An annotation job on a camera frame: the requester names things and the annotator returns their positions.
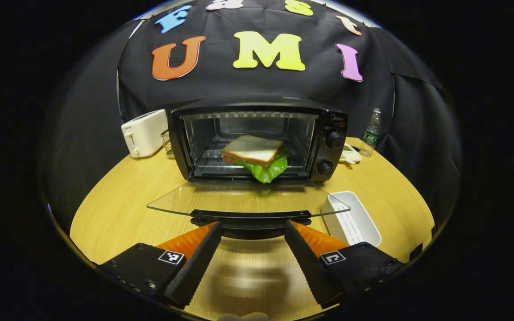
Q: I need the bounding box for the white toaster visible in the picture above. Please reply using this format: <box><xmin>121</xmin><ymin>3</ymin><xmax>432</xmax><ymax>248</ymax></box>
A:
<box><xmin>121</xmin><ymin>109</ymin><xmax>169</xmax><ymax>159</ymax></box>

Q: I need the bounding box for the white divided dish with grains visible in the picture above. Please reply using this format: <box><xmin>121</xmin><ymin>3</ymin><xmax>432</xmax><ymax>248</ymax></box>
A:
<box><xmin>340</xmin><ymin>143</ymin><xmax>363</xmax><ymax>165</ymax></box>

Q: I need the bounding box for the white rectangular plastic tray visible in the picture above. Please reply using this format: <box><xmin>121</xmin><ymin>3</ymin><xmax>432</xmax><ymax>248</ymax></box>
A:
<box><xmin>321</xmin><ymin>191</ymin><xmax>382</xmax><ymax>247</ymax></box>

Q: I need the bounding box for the lettuce sandwich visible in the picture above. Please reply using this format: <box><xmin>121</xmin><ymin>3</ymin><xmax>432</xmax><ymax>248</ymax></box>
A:
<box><xmin>221</xmin><ymin>135</ymin><xmax>291</xmax><ymax>184</ymax></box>

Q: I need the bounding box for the clear plastic water bottle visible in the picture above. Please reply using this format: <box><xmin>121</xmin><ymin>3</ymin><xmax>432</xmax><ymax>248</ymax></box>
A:
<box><xmin>360</xmin><ymin>108</ymin><xmax>381</xmax><ymax>157</ymax></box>

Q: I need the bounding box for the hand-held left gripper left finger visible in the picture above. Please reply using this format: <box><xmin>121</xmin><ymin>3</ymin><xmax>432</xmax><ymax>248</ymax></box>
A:
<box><xmin>99</xmin><ymin>221</ymin><xmax>223</xmax><ymax>308</ymax></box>

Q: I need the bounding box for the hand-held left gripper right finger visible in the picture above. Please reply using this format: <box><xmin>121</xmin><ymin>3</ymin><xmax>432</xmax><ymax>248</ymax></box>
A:
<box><xmin>284</xmin><ymin>220</ymin><xmax>405</xmax><ymax>309</ymax></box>

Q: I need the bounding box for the black electric oven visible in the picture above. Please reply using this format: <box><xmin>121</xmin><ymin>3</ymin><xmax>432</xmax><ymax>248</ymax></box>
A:
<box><xmin>147</xmin><ymin>100</ymin><xmax>351</xmax><ymax>239</ymax></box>

